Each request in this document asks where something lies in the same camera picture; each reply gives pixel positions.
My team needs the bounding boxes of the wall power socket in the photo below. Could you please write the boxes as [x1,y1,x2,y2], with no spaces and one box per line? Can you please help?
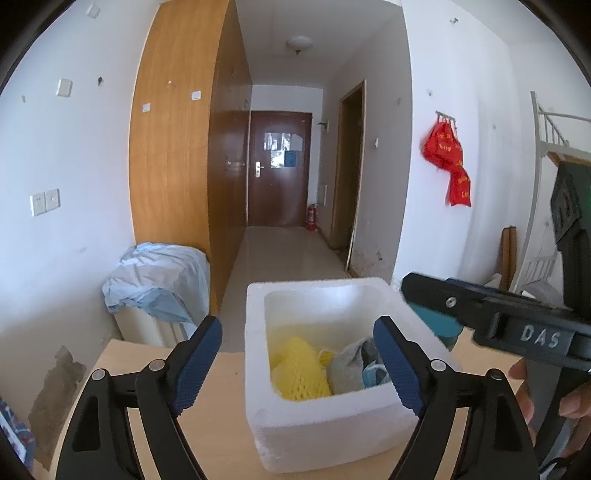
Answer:
[30,189,60,217]

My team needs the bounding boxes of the right hand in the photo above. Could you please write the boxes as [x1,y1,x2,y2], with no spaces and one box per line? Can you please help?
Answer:
[509,358,591,444]

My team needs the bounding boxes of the booklets beside table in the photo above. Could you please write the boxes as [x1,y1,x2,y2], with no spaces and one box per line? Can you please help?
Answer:
[0,399,36,471]

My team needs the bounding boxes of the side doorway frame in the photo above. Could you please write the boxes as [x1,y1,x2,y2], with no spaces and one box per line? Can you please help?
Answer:
[329,81,366,272]

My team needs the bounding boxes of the light blue crumpled sheet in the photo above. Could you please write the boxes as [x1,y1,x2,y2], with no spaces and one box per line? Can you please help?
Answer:
[102,242,211,325]

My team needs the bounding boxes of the red hanging bags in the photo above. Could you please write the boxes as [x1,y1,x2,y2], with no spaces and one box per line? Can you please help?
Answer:
[423,120,472,207]

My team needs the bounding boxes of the red fire extinguisher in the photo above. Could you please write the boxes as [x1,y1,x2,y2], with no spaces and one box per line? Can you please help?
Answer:
[307,204,318,232]

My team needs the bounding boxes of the wooden wardrobe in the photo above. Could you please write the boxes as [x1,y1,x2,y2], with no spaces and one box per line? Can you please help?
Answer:
[129,1,252,314]

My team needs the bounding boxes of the yellow foam net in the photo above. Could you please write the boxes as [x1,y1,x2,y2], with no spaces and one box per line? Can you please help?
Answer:
[318,349,335,369]
[270,337,332,402]

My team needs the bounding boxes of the white wall switch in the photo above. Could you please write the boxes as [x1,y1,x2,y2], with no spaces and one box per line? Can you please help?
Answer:
[56,78,73,98]

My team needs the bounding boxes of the grey cloth sock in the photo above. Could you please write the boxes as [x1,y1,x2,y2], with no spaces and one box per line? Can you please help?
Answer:
[327,336,383,395]

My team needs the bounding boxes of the teal cylindrical container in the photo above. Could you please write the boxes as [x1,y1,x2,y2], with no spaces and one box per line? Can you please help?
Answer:
[412,305,464,351]

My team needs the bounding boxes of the wall coat hook rack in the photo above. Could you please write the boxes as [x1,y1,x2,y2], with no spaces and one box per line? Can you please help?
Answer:
[436,110,457,128]

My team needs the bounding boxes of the blue face mask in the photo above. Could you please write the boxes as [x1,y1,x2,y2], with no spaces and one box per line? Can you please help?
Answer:
[362,363,391,388]

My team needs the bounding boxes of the dark brown entrance door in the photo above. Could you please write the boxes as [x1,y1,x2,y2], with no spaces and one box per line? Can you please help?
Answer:
[247,111,312,227]

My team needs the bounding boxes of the white metal bunk bed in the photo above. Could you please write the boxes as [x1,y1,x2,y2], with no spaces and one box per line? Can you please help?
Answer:
[511,91,590,294]

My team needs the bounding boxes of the white styrofoam box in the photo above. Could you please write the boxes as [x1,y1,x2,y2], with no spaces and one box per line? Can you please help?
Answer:
[245,278,458,474]

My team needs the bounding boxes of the ceiling lamp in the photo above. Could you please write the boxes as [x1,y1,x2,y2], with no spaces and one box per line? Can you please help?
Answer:
[286,35,314,55]

